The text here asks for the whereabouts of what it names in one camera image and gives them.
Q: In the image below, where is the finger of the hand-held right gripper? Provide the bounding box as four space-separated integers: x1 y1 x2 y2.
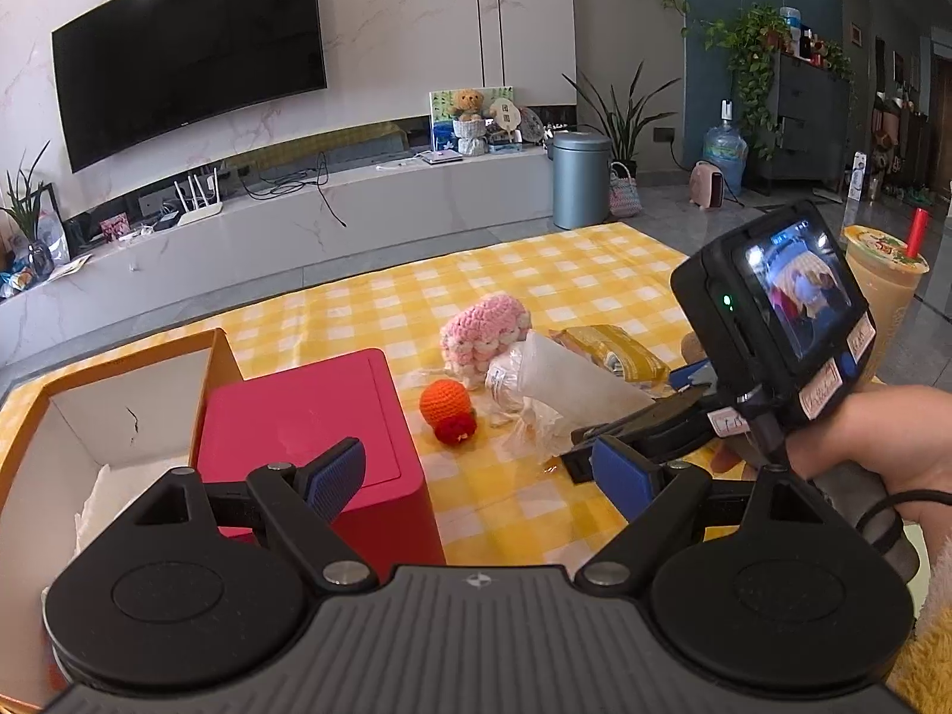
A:
665 361 719 392
561 385 745 484

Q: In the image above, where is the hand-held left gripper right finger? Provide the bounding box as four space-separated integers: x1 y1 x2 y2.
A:
572 435 823 588

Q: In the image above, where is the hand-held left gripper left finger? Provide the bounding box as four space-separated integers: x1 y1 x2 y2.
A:
128 437 380 588

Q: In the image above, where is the yellow snack packet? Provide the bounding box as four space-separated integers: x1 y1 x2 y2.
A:
549 323 672 397

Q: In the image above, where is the clear plastic bag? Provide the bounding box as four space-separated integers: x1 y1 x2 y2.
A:
416 331 659 462

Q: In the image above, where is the orange crochet toy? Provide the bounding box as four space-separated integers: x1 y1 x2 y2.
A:
418 379 478 447

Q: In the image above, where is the orange cardboard box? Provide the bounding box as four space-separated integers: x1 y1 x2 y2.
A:
0 327 245 711

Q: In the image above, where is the pink and white crochet pouch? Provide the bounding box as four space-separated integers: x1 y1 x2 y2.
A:
439 293 533 389

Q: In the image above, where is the white tissue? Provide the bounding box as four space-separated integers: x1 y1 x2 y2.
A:
40 461 198 611

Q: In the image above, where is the person's right hand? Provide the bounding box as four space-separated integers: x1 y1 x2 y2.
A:
710 383 952 537

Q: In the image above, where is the red square box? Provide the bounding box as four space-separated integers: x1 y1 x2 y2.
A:
192 347 447 570

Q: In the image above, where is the pink space heater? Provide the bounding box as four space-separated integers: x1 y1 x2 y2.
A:
688 161 726 211

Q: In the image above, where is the woven pastel basket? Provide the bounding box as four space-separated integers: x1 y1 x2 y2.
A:
608 161 642 220

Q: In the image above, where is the bubble tea cup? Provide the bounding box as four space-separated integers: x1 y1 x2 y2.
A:
840 208 932 384

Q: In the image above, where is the blue water jug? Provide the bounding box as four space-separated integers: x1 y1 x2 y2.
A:
703 99 749 195

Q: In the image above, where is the yellow checkered blanket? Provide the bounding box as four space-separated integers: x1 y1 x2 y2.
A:
0 221 952 714

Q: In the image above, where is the grey metal trash can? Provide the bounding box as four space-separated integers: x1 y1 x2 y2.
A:
550 130 612 231

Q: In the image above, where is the snake plant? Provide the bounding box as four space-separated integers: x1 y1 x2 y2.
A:
561 61 681 180

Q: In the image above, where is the dark blue cabinet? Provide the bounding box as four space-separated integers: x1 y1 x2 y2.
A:
762 52 853 183

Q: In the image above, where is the white marble television console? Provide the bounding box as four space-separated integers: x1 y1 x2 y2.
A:
0 141 555 369

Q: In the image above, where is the dark shelf with toys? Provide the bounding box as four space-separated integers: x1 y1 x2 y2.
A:
866 85 932 198

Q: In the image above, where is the potted trailing vine plant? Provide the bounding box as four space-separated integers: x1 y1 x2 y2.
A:
703 4 856 161

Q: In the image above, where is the round paper fan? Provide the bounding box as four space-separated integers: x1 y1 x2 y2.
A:
487 93 522 142

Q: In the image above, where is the white wifi router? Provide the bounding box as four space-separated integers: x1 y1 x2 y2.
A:
173 167 224 228

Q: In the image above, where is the brown teddy bear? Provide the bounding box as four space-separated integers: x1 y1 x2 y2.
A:
448 87 488 124

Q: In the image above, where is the green and blue painting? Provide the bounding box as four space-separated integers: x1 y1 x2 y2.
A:
429 83 518 154

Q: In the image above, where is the paper sheet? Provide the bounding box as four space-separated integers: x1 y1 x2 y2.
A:
45 253 94 284

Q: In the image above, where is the yellow fluffy sleeve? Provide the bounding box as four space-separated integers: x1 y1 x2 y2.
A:
888 535 952 714

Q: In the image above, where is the green plant in glass vase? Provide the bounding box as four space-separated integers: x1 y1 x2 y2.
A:
0 140 57 280

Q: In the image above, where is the black wrist strap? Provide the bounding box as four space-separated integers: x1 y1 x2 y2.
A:
855 489 952 553

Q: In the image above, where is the black cable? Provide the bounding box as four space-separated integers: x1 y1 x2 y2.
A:
245 152 349 230

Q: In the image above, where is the black picture frame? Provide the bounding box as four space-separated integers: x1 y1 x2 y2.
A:
33 182 71 265

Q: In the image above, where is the black wall television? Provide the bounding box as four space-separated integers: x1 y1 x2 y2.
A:
51 0 328 174

